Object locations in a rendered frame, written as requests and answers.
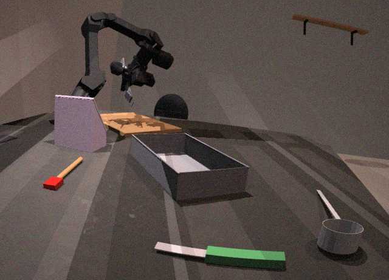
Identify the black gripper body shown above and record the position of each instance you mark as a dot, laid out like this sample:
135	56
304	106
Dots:
117	69

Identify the light brown wooden board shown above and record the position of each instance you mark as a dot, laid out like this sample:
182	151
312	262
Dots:
129	123

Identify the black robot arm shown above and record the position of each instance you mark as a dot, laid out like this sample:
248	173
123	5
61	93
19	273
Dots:
94	79

